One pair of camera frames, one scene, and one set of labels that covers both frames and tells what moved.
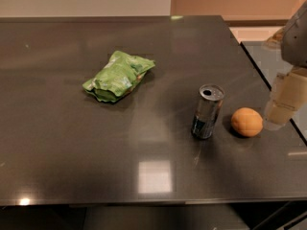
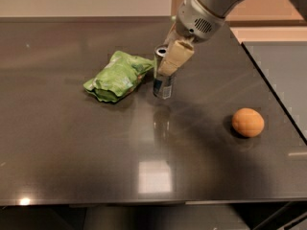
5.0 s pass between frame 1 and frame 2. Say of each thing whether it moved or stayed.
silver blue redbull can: moved
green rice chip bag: stayed
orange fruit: stayed
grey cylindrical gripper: moved
